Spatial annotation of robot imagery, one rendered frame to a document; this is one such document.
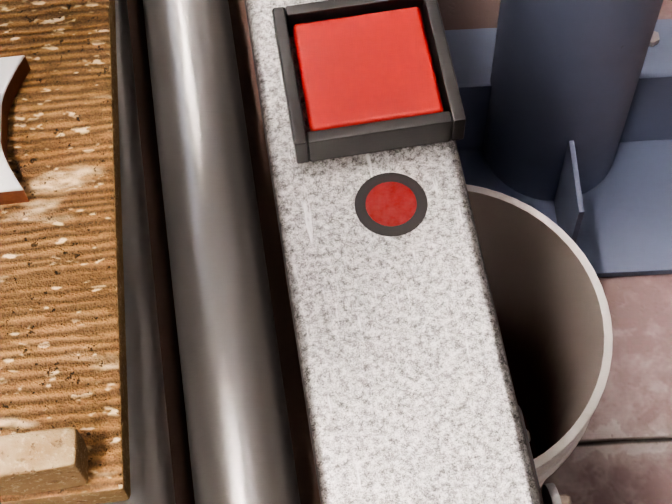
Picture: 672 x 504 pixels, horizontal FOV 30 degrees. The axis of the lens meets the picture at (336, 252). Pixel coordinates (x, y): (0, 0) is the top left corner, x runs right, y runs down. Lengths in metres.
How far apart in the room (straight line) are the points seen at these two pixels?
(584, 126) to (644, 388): 0.32
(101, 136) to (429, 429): 0.19
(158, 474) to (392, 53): 0.21
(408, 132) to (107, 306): 0.15
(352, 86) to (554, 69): 0.82
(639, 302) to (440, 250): 1.04
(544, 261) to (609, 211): 0.40
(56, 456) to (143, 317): 0.09
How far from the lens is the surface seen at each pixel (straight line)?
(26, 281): 0.53
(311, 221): 0.55
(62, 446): 0.47
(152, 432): 0.52
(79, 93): 0.57
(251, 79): 0.64
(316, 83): 0.57
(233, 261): 0.54
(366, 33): 0.58
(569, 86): 1.40
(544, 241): 1.20
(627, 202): 1.62
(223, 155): 0.56
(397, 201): 0.55
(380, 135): 0.55
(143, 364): 0.53
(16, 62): 0.57
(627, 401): 1.52
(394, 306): 0.53
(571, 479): 1.47
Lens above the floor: 1.39
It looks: 63 degrees down
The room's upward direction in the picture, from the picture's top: 4 degrees counter-clockwise
